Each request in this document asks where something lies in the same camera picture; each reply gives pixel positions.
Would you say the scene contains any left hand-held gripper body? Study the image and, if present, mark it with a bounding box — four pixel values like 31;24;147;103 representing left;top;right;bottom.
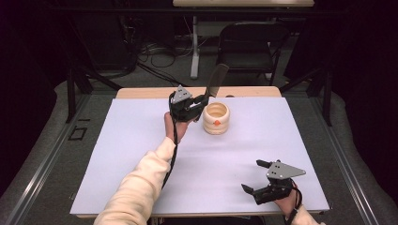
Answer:
168;84;203;123

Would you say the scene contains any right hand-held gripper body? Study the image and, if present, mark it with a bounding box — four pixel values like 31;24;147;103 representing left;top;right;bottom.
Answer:
252;159;307;206

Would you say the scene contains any cream ribbed ceramic cup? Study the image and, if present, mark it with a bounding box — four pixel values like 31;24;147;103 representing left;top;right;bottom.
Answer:
202;101;231;136

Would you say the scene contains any black spatula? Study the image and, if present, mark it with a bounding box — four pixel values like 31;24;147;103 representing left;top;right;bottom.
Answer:
203;63;230;100

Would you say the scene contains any person's left hand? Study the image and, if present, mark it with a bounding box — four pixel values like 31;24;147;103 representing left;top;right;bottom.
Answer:
163;112;191;145

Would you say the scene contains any person's right hand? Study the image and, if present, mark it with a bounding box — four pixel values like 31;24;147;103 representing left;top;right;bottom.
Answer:
274;187;302;218

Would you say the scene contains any wooden table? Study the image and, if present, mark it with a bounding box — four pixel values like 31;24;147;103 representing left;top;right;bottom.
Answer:
75;86;324;219

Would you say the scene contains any white table cover board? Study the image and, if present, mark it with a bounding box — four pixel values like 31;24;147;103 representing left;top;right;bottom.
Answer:
69;97;330;217

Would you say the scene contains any white desk leg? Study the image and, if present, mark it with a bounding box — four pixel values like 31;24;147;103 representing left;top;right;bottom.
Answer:
190;15;202;81

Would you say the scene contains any black folding chair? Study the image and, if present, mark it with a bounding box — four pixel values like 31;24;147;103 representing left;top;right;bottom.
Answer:
214;22;291;87

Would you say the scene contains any black metal stand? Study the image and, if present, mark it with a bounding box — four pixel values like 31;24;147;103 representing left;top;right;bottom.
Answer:
64;64;124;125
279;66;333;128

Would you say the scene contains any right hand-held gripper black cable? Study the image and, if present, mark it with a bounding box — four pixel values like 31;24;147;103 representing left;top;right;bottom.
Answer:
283;179;304;225

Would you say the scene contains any hand-held gripper black cable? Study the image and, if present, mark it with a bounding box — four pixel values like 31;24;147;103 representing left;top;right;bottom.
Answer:
161;92;180;190
283;179;304;225

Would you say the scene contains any left hand-held gripper black cable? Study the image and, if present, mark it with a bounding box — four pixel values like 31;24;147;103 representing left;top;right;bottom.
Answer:
161;92;180;190

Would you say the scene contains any bundle of floor cables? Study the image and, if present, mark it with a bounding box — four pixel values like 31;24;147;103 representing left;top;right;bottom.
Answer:
136;39;195;88

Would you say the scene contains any aluminium floor rail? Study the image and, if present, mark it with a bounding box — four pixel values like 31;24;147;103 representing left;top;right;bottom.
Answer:
4;93;92;225
309;97;381;225

